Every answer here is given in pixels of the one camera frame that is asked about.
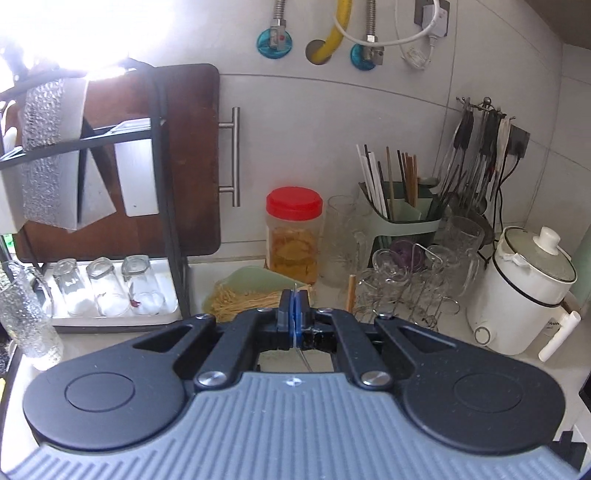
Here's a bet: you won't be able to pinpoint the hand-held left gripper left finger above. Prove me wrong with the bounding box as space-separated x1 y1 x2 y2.
128 289 296 394

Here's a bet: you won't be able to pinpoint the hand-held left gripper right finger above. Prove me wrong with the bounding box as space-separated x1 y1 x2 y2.
294 290 465 393

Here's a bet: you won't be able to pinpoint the row of hanging kitchen utensils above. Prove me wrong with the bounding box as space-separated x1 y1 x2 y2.
436 108 513 217

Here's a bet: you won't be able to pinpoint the dried noodles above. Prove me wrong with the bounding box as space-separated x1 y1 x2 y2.
212 281 315 324

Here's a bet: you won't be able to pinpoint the green square bowl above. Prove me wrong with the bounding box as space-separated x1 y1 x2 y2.
203 267 319 324

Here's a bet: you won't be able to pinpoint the red-lidded plastic jar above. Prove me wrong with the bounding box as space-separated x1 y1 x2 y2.
265 186 324 285

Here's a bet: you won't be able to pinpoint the black metal dish rack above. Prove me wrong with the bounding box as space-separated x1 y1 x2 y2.
0 58 191 319

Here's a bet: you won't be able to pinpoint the purple round object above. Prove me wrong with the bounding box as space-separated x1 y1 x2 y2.
389 239 424 274

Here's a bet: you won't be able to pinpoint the upturned clear glass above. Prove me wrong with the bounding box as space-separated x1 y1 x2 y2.
121 254 166 316
52 258 86 317
86 257 127 317

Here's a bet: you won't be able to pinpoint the bunch of upright chopsticks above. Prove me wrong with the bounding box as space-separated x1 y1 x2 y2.
355 143 421 217

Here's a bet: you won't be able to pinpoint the cluster of clear glass cups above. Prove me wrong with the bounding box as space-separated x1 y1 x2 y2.
367 244 481 305

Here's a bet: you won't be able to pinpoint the tall textured glass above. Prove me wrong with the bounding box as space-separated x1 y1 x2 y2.
442 215 486 278

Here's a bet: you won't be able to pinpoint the brown cutting board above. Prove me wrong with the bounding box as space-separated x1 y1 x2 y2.
14 64 242 257

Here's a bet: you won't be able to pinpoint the white electric pot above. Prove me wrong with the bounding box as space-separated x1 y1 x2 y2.
465 225 583 363

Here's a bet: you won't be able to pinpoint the narrow white rack box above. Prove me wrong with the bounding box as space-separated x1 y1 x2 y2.
113 117 163 218

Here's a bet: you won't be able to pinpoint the textured glass mug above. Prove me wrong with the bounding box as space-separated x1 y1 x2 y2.
0 260 64 371

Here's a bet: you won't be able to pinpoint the light green kettle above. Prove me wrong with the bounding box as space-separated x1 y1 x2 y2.
571 235 591 303

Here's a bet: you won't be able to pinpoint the yellow gas pipe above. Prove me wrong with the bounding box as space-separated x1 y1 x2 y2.
312 0 354 64

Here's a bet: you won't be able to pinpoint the hammered steel cleaver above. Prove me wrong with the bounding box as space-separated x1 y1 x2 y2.
21 78 66 223

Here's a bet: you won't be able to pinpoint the wire cup rack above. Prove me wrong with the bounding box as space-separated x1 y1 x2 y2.
353 272 460 330

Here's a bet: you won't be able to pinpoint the clear glass handled mug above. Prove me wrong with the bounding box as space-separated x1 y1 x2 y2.
320 195 371 288

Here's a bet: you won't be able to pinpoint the blue pipe wall flange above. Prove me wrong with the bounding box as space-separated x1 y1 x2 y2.
256 28 294 60
350 44 386 72

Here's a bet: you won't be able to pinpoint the black wall socket strip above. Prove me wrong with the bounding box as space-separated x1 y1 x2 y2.
505 124 532 160

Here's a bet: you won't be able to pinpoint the metal wall hook rail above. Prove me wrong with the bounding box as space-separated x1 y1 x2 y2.
456 95 509 116

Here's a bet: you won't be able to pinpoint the white cable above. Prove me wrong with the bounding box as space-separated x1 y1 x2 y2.
333 0 451 71

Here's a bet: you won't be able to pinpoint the braided metal water hose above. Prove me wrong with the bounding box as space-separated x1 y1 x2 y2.
365 0 380 47
270 0 289 33

